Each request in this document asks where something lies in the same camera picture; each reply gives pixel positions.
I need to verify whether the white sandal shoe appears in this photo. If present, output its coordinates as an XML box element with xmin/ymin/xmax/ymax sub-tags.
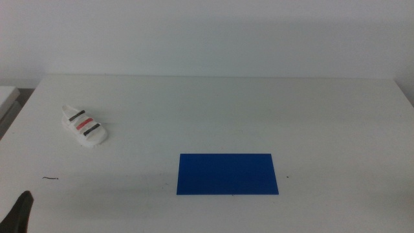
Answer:
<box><xmin>61</xmin><ymin>104</ymin><xmax>109</xmax><ymax>150</ymax></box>

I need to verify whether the white side table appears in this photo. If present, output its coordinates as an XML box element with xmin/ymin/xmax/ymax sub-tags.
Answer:
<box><xmin>0</xmin><ymin>85</ymin><xmax>22</xmax><ymax>139</ymax></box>

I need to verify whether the blue rectangular mat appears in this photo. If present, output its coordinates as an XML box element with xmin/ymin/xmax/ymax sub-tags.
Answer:
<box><xmin>176</xmin><ymin>153</ymin><xmax>279</xmax><ymax>196</ymax></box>

